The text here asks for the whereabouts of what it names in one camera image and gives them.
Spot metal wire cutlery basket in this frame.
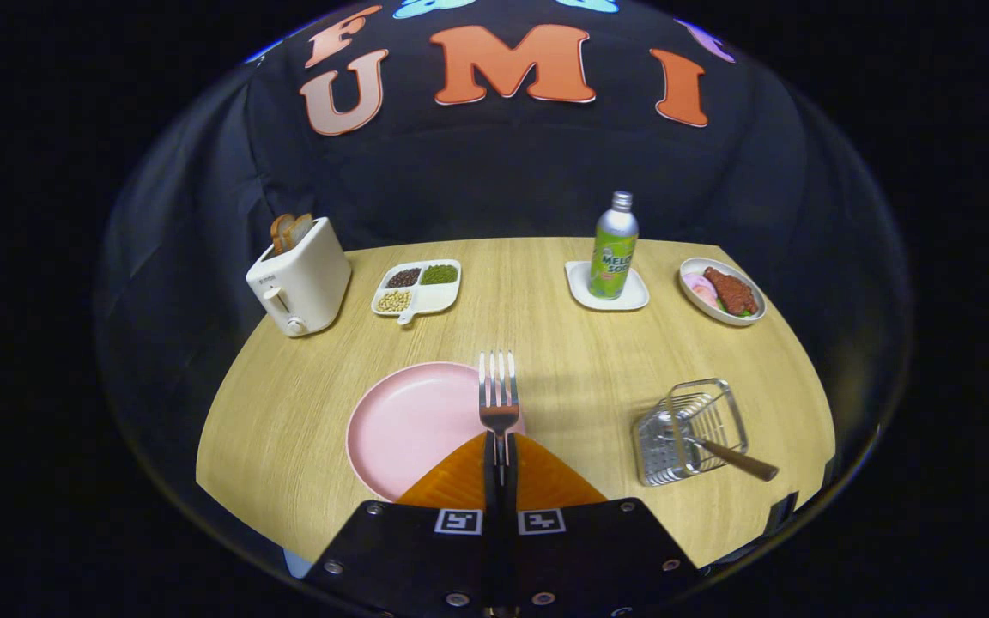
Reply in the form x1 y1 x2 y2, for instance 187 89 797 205
632 378 749 488

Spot pink round plate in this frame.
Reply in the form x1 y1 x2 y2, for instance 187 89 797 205
346 361 528 503

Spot green soda bottle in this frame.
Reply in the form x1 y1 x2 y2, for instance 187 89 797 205
588 191 640 300

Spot white divided snack dish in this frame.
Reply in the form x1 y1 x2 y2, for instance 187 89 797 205
371 258 463 326

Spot white oval plate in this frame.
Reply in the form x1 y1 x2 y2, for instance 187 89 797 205
679 257 768 328

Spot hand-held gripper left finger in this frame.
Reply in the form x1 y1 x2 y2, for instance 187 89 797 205
304 431 500 618

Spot white square coaster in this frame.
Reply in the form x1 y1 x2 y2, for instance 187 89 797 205
565 260 651 312

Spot brown meat cutlet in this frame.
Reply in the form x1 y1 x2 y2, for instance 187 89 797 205
702 266 760 316

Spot wooden handled metal spoon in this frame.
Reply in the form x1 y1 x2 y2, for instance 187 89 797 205
685 433 780 482

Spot wooden handled metal fork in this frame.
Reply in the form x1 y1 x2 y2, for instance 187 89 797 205
478 350 520 486

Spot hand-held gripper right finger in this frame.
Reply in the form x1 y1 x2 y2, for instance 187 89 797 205
503 431 703 618

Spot cream white toaster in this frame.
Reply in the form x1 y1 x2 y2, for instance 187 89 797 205
246 216 353 338

